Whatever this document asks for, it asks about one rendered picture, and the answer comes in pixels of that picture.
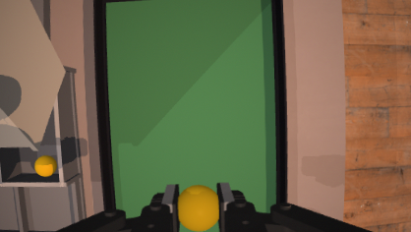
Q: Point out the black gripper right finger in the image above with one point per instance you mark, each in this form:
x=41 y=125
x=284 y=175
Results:
x=283 y=217

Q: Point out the green tray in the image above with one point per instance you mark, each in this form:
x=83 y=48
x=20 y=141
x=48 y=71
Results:
x=190 y=92

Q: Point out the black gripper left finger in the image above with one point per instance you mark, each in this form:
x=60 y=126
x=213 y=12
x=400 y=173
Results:
x=160 y=216

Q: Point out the orange ball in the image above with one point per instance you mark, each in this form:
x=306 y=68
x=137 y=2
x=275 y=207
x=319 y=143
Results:
x=45 y=166
x=198 y=208

